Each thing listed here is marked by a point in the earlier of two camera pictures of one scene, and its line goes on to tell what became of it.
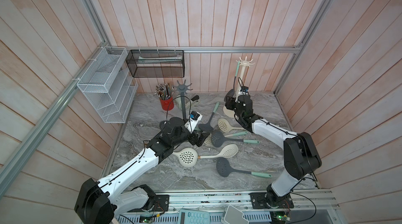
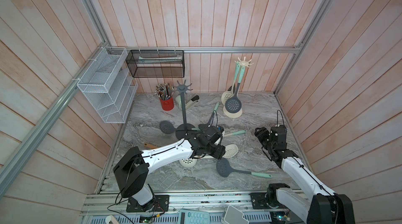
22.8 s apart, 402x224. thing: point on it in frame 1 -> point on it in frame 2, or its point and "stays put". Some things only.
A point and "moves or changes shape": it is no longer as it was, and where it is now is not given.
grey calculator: [193, 216] stays put
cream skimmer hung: [223, 125] -> [229, 94]
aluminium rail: [308, 202] stays put
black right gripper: [230, 103] -> [261, 133]
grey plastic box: [233, 215] stays put
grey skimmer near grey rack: [208, 127] stays put
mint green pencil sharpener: [178, 101] stays put
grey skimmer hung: [220, 139] moves or changes shape
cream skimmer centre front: [229, 152] stays put
